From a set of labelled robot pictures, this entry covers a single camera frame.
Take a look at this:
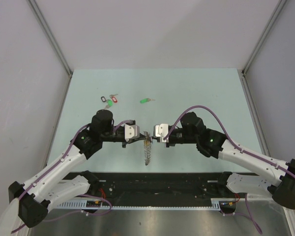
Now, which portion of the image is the aluminium frame post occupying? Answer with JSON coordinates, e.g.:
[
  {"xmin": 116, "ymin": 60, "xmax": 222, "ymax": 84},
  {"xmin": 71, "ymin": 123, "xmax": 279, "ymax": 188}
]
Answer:
[
  {"xmin": 26, "ymin": 0, "xmax": 73, "ymax": 78},
  {"xmin": 241, "ymin": 0, "xmax": 289, "ymax": 76}
]

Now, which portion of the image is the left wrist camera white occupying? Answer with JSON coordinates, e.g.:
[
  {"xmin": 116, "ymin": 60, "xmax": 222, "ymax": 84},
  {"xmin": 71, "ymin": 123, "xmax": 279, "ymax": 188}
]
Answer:
[{"xmin": 124, "ymin": 120, "xmax": 140, "ymax": 142}]

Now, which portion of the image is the metal disc with keyrings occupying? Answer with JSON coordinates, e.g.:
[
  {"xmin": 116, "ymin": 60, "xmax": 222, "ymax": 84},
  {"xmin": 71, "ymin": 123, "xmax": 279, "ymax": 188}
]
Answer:
[{"xmin": 143, "ymin": 131, "xmax": 152, "ymax": 166}]

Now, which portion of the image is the right aluminium side rail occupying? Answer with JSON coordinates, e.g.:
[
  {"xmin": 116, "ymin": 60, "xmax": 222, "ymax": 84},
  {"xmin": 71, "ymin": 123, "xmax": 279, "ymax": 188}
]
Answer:
[{"xmin": 237, "ymin": 70, "xmax": 271, "ymax": 156}]

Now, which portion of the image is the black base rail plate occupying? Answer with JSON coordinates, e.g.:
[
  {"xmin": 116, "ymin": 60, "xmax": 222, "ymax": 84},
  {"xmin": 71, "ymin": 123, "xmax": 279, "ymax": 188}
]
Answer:
[{"xmin": 87, "ymin": 172, "xmax": 244, "ymax": 207}]

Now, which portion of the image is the white slotted cable duct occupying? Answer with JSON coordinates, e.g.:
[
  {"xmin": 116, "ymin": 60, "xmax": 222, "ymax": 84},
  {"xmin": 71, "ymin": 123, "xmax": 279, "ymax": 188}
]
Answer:
[{"xmin": 56, "ymin": 199, "xmax": 235, "ymax": 211}]

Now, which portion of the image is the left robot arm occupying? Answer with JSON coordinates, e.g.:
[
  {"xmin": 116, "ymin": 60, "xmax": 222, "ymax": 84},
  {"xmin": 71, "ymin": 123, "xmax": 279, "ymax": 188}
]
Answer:
[{"xmin": 8, "ymin": 110, "xmax": 151, "ymax": 228}]

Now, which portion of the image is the left aluminium frame post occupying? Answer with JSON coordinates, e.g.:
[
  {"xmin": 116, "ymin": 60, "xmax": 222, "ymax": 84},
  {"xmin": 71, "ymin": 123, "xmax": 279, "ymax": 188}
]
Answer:
[{"xmin": 26, "ymin": 0, "xmax": 73, "ymax": 78}]

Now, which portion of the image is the key with red tag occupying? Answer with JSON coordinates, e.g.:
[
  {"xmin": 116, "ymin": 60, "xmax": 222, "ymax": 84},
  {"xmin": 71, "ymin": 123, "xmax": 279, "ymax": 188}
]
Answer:
[{"xmin": 110, "ymin": 94, "xmax": 118, "ymax": 103}]

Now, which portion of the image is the front aluminium crossbar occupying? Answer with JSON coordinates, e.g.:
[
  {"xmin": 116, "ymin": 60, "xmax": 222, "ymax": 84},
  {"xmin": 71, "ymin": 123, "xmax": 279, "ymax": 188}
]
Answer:
[{"xmin": 246, "ymin": 193, "xmax": 273, "ymax": 201}]

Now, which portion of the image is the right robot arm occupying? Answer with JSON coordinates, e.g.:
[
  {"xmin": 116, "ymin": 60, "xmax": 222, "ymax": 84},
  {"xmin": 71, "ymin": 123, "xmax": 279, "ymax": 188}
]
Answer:
[{"xmin": 153, "ymin": 112, "xmax": 295, "ymax": 210}]

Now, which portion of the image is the key with light-green tag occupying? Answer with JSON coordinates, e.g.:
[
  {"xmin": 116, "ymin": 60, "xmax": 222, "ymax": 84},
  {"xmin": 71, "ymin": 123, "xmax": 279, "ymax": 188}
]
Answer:
[{"xmin": 102, "ymin": 99, "xmax": 113, "ymax": 110}]

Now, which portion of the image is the key with green tag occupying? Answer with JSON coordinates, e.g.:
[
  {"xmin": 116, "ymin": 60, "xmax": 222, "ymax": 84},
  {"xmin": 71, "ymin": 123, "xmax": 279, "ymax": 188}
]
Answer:
[{"xmin": 140, "ymin": 98, "xmax": 155, "ymax": 104}]

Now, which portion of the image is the right aluminium frame post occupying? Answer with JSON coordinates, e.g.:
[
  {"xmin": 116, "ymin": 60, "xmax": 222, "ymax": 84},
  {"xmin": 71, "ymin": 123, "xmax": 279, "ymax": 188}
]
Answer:
[{"xmin": 241, "ymin": 0, "xmax": 289, "ymax": 76}]

